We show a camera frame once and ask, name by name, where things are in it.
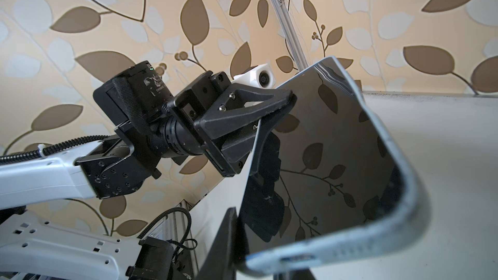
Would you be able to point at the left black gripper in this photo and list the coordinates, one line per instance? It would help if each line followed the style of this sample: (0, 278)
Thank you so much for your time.
(204, 116)

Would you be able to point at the black smartphone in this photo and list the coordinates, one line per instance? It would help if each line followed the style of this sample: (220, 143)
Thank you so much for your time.
(332, 184)

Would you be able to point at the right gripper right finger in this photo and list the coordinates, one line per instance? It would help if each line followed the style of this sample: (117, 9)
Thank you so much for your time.
(295, 275)

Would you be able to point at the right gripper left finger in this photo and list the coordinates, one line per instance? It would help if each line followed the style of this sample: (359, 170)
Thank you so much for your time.
(225, 251)

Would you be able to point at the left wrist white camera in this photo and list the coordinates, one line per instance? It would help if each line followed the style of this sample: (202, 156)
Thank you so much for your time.
(258, 77)

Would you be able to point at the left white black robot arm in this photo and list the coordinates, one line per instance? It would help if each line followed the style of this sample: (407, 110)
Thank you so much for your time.
(104, 167)

